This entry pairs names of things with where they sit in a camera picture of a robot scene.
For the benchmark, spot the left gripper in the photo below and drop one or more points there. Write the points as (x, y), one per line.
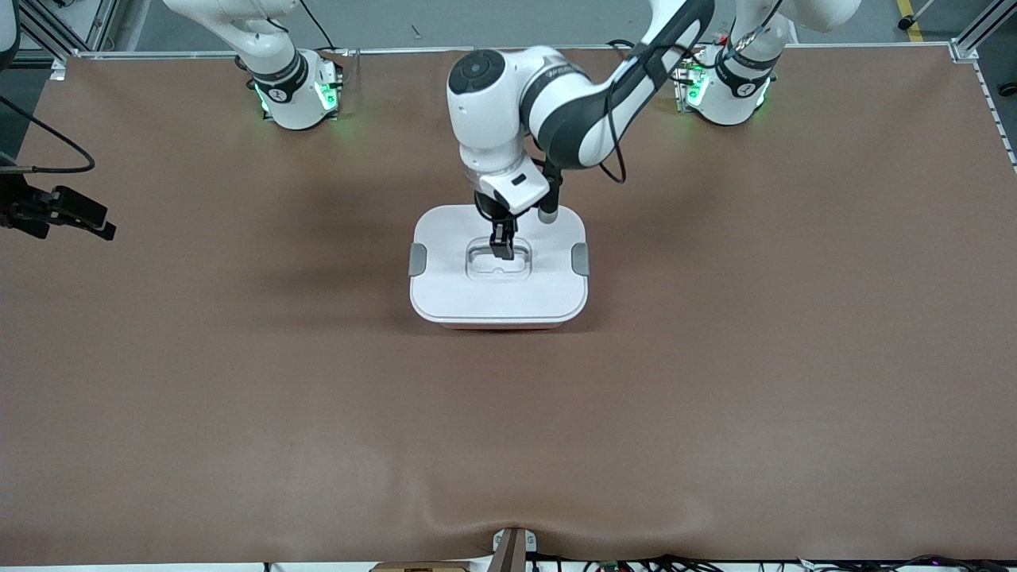
(492, 210)

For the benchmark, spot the white box lid grey clips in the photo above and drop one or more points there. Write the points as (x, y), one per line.
(445, 294)

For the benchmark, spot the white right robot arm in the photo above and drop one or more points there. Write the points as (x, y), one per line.
(278, 79)

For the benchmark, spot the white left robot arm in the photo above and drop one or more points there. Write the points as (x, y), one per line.
(485, 119)

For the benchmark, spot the pink plastic storage box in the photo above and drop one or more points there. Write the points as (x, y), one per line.
(500, 326)

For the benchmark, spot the black caster wheel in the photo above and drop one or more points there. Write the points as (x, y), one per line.
(904, 23)

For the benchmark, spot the small black round object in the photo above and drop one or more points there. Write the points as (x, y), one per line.
(1009, 89)

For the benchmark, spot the aluminium frame with dark struts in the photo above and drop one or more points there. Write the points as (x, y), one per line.
(57, 67)

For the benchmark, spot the brown camera mount post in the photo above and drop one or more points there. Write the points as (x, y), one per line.
(512, 552)

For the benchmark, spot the aluminium frame corner post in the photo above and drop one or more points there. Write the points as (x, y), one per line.
(965, 48)

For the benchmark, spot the perforated metal edge rail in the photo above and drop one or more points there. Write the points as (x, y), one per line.
(1003, 127)

